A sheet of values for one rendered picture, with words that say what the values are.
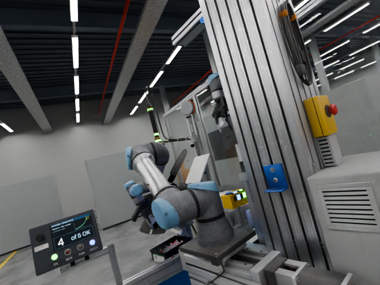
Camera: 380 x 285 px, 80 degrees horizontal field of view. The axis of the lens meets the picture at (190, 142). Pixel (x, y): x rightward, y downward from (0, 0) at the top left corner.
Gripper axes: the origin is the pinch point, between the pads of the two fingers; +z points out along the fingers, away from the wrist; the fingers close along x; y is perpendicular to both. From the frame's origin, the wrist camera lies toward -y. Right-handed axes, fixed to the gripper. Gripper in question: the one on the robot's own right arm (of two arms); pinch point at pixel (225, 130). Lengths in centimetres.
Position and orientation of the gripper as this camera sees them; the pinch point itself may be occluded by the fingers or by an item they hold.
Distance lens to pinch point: 143.4
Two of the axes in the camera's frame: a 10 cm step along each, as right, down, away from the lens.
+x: 8.4, -1.9, 5.0
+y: 4.7, -1.8, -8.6
